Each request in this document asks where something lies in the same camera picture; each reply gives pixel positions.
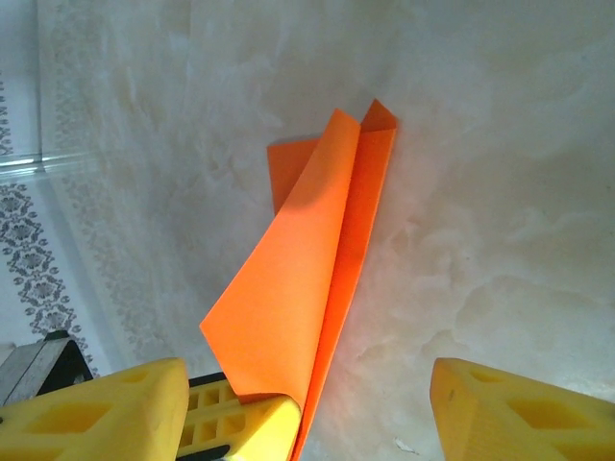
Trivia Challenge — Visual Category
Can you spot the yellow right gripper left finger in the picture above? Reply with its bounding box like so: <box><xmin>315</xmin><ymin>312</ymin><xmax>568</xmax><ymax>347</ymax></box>
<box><xmin>0</xmin><ymin>357</ymin><xmax>191</xmax><ymax>461</ymax></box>

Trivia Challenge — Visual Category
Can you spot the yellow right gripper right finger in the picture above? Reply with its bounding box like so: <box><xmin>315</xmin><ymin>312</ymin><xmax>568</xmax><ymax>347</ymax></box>
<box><xmin>430</xmin><ymin>357</ymin><xmax>615</xmax><ymax>461</ymax></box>

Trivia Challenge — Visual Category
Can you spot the aluminium side rail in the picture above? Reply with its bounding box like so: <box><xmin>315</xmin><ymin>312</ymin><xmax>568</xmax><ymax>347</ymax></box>
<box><xmin>0</xmin><ymin>152</ymin><xmax>47</xmax><ymax>178</ymax></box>

